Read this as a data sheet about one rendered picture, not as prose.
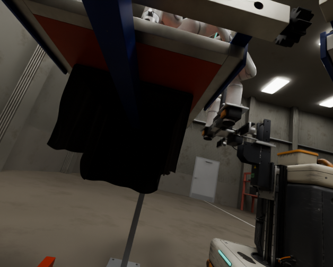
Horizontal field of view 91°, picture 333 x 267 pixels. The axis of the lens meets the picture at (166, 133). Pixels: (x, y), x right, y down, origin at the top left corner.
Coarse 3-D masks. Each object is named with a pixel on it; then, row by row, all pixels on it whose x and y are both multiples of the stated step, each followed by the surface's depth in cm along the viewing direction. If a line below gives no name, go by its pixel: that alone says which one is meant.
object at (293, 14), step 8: (296, 8) 35; (304, 8) 34; (296, 16) 34; (304, 16) 34; (312, 16) 34; (288, 24) 35; (296, 24) 34; (304, 24) 34; (288, 32) 35; (296, 32) 34; (304, 32) 34; (280, 40) 38; (288, 40) 36; (296, 40) 36
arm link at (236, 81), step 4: (240, 72) 105; (244, 72) 103; (236, 76) 107; (240, 76) 106; (244, 76) 104; (236, 80) 106; (240, 80) 108; (232, 84) 105; (236, 84) 104; (240, 84) 104
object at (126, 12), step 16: (96, 0) 24; (112, 0) 24; (128, 0) 28; (96, 16) 27; (112, 16) 26; (128, 16) 30; (96, 32) 30; (112, 32) 30; (128, 32) 32; (112, 48) 34; (128, 48) 34; (112, 64) 39; (128, 64) 38; (128, 80) 44; (128, 96) 54; (128, 112) 69
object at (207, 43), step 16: (16, 0) 39; (32, 0) 38; (48, 0) 39; (64, 0) 39; (32, 16) 43; (48, 16) 42; (64, 16) 40; (80, 16) 39; (144, 32) 39; (160, 32) 40; (176, 32) 40; (176, 48) 42; (192, 48) 41; (208, 48) 40; (224, 48) 41; (240, 48) 41; (64, 64) 62; (224, 64) 43; (224, 80) 49; (208, 96) 60; (192, 112) 77
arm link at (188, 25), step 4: (184, 20) 78; (188, 20) 77; (192, 20) 76; (184, 24) 78; (188, 24) 77; (192, 24) 76; (196, 24) 76; (180, 28) 79; (184, 28) 78; (188, 28) 78; (192, 28) 77; (196, 28) 77; (192, 32) 78; (196, 32) 79
